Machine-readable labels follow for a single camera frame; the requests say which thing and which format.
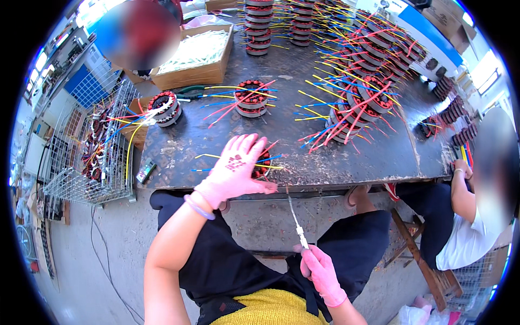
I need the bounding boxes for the double motor stator red wires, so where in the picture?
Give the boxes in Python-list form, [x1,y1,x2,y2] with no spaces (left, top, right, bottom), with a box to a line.
[200,80,281,130]

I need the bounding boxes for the small green electronic device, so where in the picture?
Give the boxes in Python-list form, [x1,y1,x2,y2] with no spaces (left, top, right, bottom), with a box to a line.
[136,158,157,185]

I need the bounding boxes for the wire mesh crate of stators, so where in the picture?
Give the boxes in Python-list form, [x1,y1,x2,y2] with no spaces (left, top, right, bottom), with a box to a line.
[42,78,142,205]

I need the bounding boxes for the person's left hand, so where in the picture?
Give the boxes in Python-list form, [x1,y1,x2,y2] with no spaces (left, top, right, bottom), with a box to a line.
[194,133,279,210]

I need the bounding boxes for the person's right hand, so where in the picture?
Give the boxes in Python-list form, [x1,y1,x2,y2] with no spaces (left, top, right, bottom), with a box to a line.
[293,244,348,308]

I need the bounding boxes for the cluttered shelf rack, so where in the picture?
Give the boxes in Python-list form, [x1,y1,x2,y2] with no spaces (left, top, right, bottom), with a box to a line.
[12,24,98,135]

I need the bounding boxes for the white plastic bag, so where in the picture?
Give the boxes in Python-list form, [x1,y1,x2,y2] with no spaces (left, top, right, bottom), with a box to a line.
[396,296,462,325]

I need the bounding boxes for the stack of motor stators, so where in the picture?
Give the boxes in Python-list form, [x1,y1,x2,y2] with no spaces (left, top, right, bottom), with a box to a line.
[243,0,274,57]
[289,0,314,48]

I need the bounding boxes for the black floor cable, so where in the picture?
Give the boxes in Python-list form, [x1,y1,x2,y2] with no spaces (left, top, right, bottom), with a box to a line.
[89,204,144,325]

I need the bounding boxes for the person's body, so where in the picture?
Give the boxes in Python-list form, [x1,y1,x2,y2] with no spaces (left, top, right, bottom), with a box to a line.
[209,288,330,325]

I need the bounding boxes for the brown carton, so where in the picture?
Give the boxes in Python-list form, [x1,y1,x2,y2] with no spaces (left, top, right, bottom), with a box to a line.
[120,95,154,152]

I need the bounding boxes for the green handled pliers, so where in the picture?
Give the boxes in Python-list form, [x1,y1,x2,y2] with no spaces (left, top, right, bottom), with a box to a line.
[175,85,206,102]

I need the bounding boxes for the heap of wired motor stators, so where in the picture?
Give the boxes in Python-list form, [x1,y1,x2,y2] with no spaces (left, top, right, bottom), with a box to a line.
[293,6,429,155]

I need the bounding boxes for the purple bracelet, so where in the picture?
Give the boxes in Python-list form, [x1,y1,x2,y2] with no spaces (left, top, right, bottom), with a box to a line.
[183,194,216,221]

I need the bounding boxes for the blue and white machine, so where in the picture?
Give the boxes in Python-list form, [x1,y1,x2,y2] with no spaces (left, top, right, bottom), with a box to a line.
[357,0,464,82]

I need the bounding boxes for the metal hook tool white handle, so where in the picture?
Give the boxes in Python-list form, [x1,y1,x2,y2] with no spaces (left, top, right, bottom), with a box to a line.
[285,184,310,250]

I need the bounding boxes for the wooden stool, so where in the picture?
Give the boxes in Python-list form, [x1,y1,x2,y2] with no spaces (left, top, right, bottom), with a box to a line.
[383,208,464,312]

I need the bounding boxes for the motor stator with coloured wires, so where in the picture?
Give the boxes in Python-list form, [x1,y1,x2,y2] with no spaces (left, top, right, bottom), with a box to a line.
[192,140,288,182]

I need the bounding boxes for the rows of bare stators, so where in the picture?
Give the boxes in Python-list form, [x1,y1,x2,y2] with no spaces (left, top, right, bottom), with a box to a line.
[418,74,480,148]

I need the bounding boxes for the person's legs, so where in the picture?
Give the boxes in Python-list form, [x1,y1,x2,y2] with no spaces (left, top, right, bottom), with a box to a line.
[149,185,393,325]

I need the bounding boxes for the cardboard box of white tubes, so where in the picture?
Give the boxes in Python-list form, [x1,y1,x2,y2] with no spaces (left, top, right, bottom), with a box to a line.
[149,24,235,91]

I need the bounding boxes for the motor stator with white sleeves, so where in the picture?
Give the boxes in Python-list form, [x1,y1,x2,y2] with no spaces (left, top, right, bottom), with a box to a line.
[124,90,183,179]

